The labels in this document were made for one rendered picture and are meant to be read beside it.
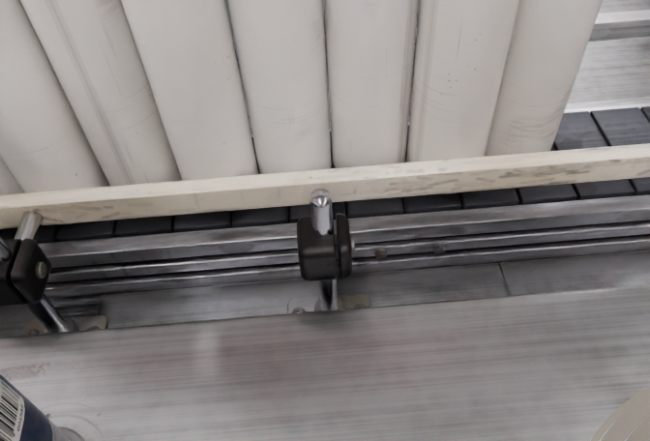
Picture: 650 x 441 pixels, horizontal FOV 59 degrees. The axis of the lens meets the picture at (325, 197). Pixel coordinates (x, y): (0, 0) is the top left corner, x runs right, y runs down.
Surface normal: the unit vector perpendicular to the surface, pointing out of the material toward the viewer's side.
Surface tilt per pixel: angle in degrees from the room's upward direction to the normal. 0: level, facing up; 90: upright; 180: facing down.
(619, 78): 0
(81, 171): 90
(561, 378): 0
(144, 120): 90
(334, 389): 0
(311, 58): 90
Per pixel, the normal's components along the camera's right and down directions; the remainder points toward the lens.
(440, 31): -0.63, 0.60
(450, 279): -0.04, -0.66
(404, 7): 0.62, 0.57
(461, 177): 0.07, 0.74
